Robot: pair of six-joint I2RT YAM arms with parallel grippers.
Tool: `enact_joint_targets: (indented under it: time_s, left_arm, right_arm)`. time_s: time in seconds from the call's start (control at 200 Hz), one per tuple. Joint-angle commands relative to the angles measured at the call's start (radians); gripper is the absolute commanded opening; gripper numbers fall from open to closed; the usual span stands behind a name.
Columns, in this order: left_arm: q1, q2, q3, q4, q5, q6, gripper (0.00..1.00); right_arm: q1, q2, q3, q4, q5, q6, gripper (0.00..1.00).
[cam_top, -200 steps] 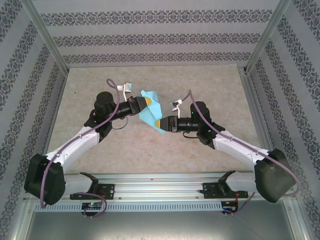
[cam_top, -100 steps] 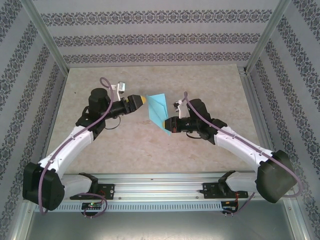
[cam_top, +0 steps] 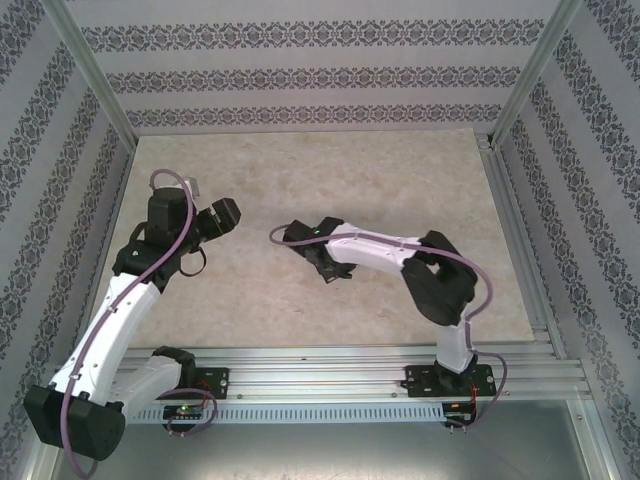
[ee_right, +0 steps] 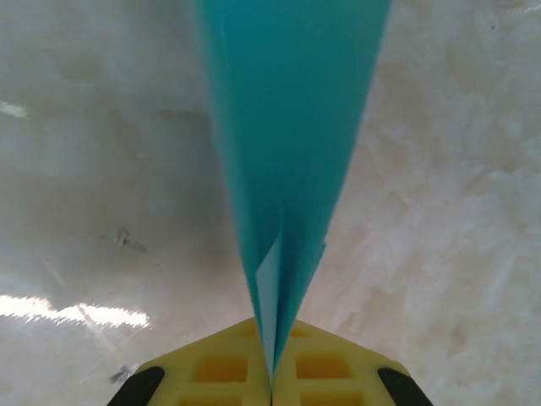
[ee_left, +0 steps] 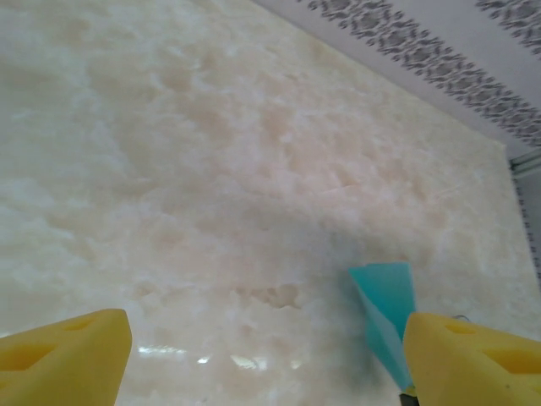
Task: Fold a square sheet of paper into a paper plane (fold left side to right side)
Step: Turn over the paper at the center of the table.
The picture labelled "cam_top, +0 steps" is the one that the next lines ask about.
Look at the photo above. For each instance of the aluminium side rail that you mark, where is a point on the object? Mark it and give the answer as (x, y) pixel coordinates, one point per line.
(506, 200)
(119, 195)

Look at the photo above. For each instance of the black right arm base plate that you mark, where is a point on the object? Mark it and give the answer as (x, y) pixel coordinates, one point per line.
(417, 380)

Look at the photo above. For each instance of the aluminium mounting rail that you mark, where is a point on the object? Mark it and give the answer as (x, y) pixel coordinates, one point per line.
(320, 372)

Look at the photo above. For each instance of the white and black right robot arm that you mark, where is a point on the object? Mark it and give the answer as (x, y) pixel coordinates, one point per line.
(370, 252)

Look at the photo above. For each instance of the aluminium frame post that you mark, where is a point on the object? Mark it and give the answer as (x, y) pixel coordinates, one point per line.
(535, 75)
(95, 70)

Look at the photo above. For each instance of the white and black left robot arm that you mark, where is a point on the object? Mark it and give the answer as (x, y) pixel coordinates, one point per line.
(120, 320)

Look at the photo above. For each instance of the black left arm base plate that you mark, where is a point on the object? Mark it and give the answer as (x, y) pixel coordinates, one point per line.
(217, 382)

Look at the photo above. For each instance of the grey metal sheet panel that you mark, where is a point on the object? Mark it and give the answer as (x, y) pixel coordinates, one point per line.
(320, 450)

